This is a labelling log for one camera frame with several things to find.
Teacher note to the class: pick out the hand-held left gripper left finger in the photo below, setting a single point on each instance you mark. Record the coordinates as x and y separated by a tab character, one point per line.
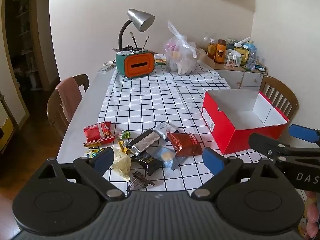
102	158

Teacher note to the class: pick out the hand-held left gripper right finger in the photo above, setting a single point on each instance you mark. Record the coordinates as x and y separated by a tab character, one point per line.
212	160

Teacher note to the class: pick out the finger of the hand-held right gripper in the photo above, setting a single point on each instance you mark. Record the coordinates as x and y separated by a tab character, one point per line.
302	132
265	145

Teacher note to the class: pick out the cartoon print snack packet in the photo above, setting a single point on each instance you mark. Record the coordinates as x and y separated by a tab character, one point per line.
93	152

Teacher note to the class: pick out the red cardboard box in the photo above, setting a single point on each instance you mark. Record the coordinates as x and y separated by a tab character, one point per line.
250	140

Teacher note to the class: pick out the pale yellow snack packet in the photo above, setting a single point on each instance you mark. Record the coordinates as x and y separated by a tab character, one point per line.
121	165

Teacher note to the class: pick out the red checkered snack packet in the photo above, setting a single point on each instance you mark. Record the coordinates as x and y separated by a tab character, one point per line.
97	133

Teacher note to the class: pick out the brown red snack packet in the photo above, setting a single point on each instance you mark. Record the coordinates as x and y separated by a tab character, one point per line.
185	143

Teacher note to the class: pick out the small green candy packet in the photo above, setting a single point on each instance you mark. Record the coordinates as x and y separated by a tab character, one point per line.
124	135

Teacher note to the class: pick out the small dark foil wrapper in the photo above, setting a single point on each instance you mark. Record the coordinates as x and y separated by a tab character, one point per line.
137	182

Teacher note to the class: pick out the silver foil snack packet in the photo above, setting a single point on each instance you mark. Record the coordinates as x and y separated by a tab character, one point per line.
143	142

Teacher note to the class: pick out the light blue snack packet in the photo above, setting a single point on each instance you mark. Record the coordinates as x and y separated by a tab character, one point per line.
166	156

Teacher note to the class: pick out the dark purple snack packet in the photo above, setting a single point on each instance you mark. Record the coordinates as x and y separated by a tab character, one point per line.
148	163

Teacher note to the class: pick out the white blue snack packet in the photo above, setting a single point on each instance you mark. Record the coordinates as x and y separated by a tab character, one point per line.
163	128

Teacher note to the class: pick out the person's right hand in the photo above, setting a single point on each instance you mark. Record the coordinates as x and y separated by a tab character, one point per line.
314	212

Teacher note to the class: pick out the light wooden slatted chair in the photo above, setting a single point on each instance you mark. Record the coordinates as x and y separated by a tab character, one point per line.
285	92

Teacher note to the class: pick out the white sideboard cabinet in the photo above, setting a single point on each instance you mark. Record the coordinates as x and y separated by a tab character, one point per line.
247	78

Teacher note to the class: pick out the white black checkered tablecloth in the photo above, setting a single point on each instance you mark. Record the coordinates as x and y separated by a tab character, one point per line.
150	100

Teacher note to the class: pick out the small blue white object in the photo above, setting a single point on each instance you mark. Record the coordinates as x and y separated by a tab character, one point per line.
260	68

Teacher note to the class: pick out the clear water bottle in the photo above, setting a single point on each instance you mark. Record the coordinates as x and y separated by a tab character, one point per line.
252	60

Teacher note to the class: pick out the clear gift bag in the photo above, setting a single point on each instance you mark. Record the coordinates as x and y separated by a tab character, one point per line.
231	60

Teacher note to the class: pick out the yellow green tissue box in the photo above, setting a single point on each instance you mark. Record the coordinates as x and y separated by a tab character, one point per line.
242	53

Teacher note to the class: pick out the orange teal tissue box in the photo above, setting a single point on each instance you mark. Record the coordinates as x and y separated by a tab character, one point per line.
138	66

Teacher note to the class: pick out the orange thermos bottle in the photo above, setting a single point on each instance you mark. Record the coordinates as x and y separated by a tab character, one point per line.
220	53

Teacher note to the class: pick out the brown cardboard sheet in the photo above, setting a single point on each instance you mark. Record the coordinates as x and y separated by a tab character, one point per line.
206	58

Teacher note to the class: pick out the white tube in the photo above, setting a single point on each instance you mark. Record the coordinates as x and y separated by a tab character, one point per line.
243	41

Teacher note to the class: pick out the clear plastic bag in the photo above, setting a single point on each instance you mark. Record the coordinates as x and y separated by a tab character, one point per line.
180	57

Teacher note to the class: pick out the amber liquid bottle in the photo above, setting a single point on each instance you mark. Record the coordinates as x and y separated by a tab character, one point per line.
212	51

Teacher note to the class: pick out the green yellow flat packet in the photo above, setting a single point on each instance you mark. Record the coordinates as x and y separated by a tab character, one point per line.
160	60

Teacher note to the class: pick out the clear plastic jar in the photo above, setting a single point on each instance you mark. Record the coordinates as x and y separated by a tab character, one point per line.
206	40

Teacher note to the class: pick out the black paint brush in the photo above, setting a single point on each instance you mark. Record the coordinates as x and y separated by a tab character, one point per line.
133	40
145	42

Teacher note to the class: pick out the silver desk lamp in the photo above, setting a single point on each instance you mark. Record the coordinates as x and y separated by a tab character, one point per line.
140	20

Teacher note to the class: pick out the white bookshelf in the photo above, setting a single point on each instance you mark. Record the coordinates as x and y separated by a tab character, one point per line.
26	30

